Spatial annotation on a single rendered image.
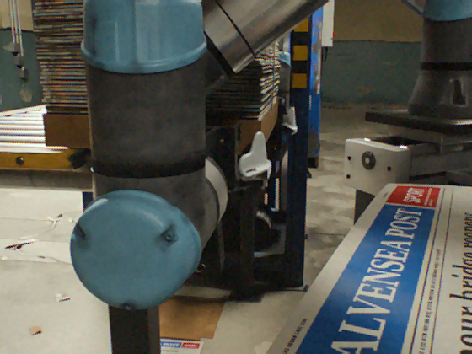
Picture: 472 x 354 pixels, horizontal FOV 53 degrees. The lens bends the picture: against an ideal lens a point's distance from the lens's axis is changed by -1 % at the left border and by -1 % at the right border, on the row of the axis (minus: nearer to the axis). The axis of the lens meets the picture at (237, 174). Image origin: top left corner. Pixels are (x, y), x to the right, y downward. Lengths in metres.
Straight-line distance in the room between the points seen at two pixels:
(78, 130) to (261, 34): 0.32
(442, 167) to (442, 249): 0.68
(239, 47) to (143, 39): 0.15
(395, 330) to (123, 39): 0.20
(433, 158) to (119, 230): 0.70
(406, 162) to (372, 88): 8.55
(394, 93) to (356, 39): 1.25
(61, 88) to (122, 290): 0.40
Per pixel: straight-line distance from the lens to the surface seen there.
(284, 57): 1.31
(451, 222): 0.29
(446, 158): 0.93
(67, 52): 0.64
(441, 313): 0.19
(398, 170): 0.84
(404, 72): 9.47
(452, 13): 0.96
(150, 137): 0.28
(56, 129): 0.66
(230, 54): 0.41
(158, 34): 0.28
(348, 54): 9.32
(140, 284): 0.29
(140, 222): 0.27
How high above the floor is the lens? 0.92
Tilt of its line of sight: 13 degrees down
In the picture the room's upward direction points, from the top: straight up
